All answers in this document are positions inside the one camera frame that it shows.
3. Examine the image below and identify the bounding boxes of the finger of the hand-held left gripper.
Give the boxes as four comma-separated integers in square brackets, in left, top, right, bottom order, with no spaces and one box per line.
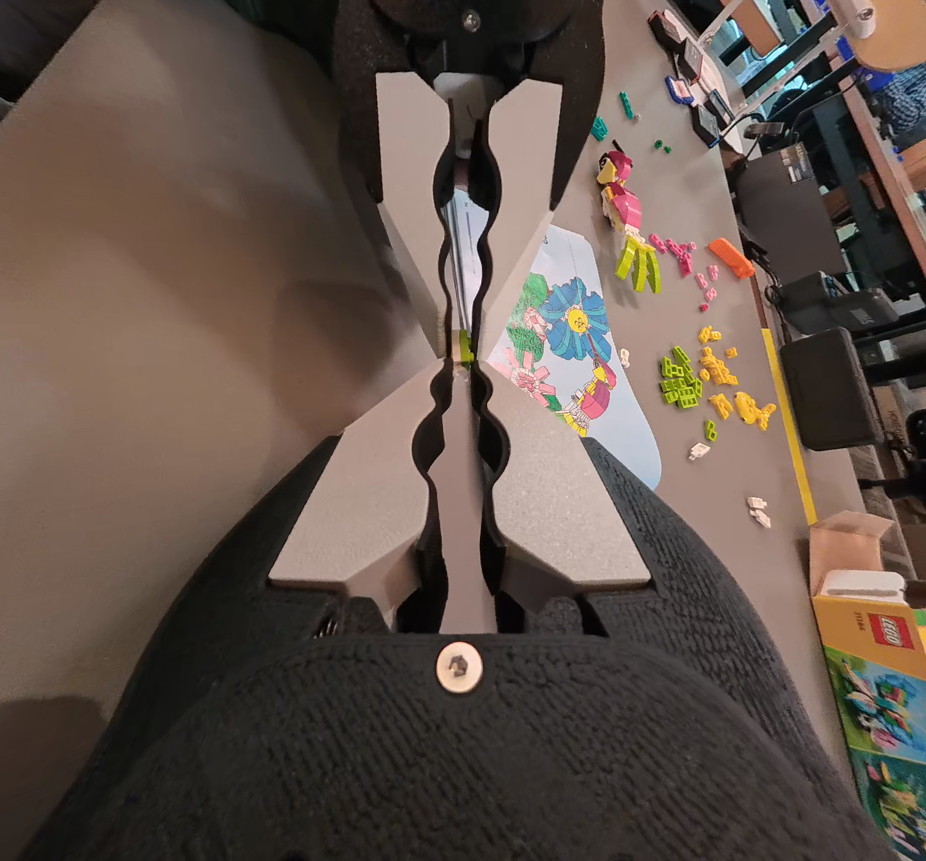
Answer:
[375,70,460,364]
[469,73,554,362]

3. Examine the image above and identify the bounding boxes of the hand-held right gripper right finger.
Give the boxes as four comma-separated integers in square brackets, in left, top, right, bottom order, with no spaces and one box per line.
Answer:
[470,368,652,618]

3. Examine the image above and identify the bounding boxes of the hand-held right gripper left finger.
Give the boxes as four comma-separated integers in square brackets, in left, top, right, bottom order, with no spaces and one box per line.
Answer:
[269,358,453,627]

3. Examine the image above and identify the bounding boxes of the light blue instruction booklet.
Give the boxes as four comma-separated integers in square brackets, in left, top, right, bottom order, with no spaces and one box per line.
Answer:
[445,188,664,495]

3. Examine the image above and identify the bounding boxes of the pink lego bird model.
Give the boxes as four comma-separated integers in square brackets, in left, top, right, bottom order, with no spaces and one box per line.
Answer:
[596,148,664,295]

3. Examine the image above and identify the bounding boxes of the pile of lime lego pieces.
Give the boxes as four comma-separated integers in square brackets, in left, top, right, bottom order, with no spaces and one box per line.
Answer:
[658,345,707,411]

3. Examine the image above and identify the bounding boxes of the scattered pink lego pieces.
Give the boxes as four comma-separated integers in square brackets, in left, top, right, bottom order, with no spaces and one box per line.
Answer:
[647,230,722,314]

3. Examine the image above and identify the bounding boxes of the pile of yellow lego pieces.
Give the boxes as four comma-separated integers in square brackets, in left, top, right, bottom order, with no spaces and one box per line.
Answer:
[696,326,779,432]

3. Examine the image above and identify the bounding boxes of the colourful lego set box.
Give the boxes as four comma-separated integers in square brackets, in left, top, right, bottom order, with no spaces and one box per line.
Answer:
[809,510,926,861]

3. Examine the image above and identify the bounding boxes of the orange brick separator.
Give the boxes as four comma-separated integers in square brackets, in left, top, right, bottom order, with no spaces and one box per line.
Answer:
[707,237,756,278]

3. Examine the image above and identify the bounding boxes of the yellow tape strip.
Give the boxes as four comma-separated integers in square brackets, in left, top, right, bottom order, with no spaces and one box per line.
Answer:
[760,328,819,526]

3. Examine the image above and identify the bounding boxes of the dark flat panel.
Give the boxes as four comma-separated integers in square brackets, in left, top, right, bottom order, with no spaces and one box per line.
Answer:
[734,144,849,285]

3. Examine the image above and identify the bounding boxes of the long wooden desk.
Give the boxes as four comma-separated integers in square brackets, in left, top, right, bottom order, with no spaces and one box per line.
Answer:
[831,57,926,263]

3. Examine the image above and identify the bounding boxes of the white metal stand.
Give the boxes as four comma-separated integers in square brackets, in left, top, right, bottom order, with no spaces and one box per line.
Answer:
[696,0,878,119]

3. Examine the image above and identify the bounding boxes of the tan rounded board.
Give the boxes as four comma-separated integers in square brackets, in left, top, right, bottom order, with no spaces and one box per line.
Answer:
[843,0,926,74]

